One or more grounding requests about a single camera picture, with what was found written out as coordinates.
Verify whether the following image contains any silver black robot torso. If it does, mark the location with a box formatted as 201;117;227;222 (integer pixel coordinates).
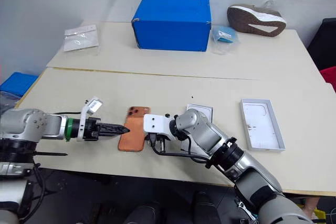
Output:
0;139;41;224

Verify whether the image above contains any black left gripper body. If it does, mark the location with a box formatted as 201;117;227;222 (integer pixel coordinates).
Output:
83;117;102;141

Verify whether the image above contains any dark rounded shape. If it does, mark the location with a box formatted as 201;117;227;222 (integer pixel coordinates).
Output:
123;202;161;224
192;191;222;224

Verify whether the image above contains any clear bag with white card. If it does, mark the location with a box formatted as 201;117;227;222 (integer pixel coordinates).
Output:
62;24;101;55

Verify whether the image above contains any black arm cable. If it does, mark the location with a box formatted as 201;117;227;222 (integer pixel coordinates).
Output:
51;111;82;116
151;134;212;169

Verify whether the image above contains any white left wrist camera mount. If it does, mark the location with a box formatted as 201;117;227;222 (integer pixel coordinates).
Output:
77;98;104;143

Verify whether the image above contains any white phone box tray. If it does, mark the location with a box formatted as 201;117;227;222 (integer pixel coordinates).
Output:
239;98;286;154

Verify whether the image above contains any blue cardboard box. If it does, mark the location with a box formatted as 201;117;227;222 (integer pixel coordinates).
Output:
131;0;212;52

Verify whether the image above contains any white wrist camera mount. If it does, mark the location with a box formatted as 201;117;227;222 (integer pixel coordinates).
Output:
77;98;104;143
143;113;177;141

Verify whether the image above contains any black chair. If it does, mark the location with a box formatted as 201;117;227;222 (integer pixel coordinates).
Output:
306;17;336;70

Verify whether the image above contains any black zip tie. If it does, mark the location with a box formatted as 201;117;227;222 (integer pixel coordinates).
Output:
34;151;69;156

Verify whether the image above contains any white phone box lid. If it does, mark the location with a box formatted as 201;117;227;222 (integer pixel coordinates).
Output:
180;103;214;154

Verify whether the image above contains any blue bin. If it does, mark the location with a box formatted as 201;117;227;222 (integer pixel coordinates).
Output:
0;71;39;99

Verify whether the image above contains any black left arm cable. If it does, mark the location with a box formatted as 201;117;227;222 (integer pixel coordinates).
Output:
51;111;82;116

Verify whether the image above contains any red object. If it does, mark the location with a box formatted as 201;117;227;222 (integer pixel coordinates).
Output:
319;67;336;91

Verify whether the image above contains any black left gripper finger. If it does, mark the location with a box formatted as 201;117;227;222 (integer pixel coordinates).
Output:
99;122;131;133
99;129;124;137

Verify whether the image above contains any brown sneaker with white midsole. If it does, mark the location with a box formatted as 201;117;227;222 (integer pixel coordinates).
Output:
226;0;287;37

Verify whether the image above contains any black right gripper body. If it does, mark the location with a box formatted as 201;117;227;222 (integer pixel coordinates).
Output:
147;132;166;153

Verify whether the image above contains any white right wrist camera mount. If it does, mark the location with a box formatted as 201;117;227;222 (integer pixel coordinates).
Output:
143;113;177;141

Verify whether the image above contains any blue packet in plastic bag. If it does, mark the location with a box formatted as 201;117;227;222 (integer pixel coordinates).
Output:
211;24;241;55

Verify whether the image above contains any orange phone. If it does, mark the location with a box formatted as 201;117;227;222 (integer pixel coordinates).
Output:
118;106;152;153

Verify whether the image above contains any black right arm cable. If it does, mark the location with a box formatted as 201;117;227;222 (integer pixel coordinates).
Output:
151;134;212;169

